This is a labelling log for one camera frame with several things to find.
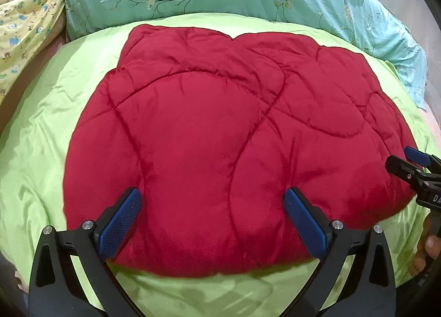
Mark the light green bed blanket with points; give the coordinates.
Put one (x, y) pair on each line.
(41, 151)

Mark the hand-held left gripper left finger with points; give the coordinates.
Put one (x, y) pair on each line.
(119, 224)

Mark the yellow printed cloth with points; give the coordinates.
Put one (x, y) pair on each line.
(24, 24)

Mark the person's right hand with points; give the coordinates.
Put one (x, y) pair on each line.
(425, 244)

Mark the red quilted jacket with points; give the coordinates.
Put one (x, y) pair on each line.
(234, 148)

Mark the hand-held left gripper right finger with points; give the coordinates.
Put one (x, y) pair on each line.
(306, 224)

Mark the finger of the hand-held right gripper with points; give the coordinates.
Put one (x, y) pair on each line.
(415, 155)
(401, 167)

